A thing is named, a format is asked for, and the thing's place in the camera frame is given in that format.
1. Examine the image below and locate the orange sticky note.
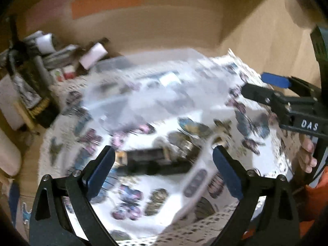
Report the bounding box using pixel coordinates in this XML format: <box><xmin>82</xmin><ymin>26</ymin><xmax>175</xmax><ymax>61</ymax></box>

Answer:
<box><xmin>71</xmin><ymin>0</ymin><xmax>142</xmax><ymax>19</ymax></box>

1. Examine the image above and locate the dark wine bottle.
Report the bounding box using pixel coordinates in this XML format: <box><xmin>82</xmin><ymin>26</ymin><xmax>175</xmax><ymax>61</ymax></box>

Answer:
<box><xmin>6</xmin><ymin>15</ymin><xmax>59</xmax><ymax>128</ymax></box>

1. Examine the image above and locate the white facial massager device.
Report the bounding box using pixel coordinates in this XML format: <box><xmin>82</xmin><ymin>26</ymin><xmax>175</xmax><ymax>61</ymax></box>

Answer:
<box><xmin>172</xmin><ymin>133</ymin><xmax>227</xmax><ymax>223</ymax></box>

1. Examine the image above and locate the person's right hand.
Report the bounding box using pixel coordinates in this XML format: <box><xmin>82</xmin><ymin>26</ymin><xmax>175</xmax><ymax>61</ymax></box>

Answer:
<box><xmin>297</xmin><ymin>134</ymin><xmax>318</xmax><ymax>174</ymax></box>

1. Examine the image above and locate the pink sticky note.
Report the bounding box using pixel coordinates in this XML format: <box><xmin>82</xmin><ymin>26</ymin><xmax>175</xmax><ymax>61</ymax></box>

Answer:
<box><xmin>24</xmin><ymin>0</ymin><xmax>73</xmax><ymax>32</ymax></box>

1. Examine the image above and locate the black gold rectangular case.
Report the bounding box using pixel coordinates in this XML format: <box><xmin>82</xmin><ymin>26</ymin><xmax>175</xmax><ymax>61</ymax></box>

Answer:
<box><xmin>115</xmin><ymin>148</ymin><xmax>192</xmax><ymax>176</ymax></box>

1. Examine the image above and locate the cream cylindrical container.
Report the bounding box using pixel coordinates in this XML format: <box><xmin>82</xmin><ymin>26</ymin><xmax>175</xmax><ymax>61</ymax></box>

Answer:
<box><xmin>0</xmin><ymin>74</ymin><xmax>24</xmax><ymax>131</ymax></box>

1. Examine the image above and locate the small white box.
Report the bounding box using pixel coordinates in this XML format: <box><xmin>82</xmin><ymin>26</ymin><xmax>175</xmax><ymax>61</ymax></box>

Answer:
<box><xmin>79</xmin><ymin>42</ymin><xmax>108</xmax><ymax>70</ymax></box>

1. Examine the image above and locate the clear plastic storage box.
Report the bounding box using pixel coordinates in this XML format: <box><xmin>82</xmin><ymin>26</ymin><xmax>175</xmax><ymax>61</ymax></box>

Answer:
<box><xmin>82</xmin><ymin>48</ymin><xmax>243</xmax><ymax>132</ymax></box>

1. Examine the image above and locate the stack of books and papers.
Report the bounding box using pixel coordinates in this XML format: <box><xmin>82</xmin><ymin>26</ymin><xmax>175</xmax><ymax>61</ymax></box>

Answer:
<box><xmin>1</xmin><ymin>31</ymin><xmax>83</xmax><ymax>86</ymax></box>

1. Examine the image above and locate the butterfly print cloth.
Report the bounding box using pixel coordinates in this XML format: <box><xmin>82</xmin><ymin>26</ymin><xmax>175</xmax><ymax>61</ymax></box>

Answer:
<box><xmin>38</xmin><ymin>51</ymin><xmax>298</xmax><ymax>245</ymax></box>

